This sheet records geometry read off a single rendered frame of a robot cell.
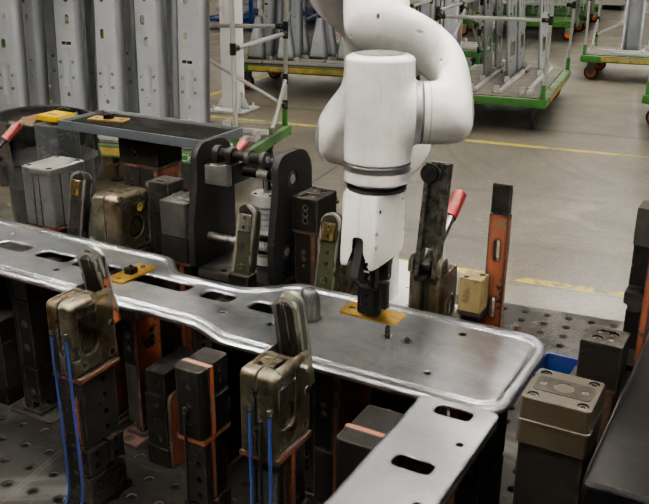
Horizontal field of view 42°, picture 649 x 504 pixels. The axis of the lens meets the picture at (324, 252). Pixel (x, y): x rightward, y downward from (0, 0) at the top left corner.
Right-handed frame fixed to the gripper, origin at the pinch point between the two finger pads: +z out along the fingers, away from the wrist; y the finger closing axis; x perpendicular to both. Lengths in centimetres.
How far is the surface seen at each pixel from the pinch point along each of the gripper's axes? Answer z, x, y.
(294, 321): -0.6, -4.4, 13.0
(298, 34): 53, -424, -695
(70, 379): 14.8, -38.9, 17.3
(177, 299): 8.0, -33.5, -0.7
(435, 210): -6.4, 0.3, -20.2
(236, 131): -8, -51, -43
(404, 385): 8.3, 7.5, 5.9
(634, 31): 56, -131, -960
